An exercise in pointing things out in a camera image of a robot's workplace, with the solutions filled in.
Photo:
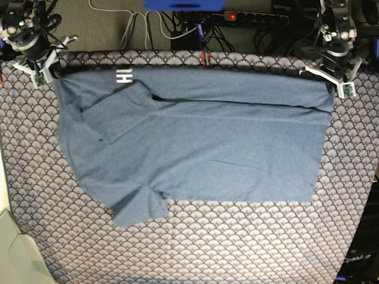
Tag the blue T-shirt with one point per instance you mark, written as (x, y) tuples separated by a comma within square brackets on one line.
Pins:
[(191, 134)]

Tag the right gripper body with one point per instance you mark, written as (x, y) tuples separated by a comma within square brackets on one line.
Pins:
[(32, 47)]

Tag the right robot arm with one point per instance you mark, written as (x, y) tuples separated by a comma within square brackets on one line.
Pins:
[(27, 32)]

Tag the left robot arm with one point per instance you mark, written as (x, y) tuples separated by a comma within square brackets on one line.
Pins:
[(337, 32)]

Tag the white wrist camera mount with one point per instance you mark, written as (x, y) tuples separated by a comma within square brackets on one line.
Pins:
[(345, 88), (42, 71)]

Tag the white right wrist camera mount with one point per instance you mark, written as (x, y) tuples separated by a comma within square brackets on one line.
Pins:
[(42, 71)]

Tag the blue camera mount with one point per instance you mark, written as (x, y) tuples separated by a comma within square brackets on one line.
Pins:
[(184, 5)]

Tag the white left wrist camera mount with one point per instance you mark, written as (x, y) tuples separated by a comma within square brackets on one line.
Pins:
[(345, 88)]

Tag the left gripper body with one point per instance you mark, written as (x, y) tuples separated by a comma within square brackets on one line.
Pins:
[(341, 64)]

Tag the black power strip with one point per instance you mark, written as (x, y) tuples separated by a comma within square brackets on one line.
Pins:
[(255, 17)]

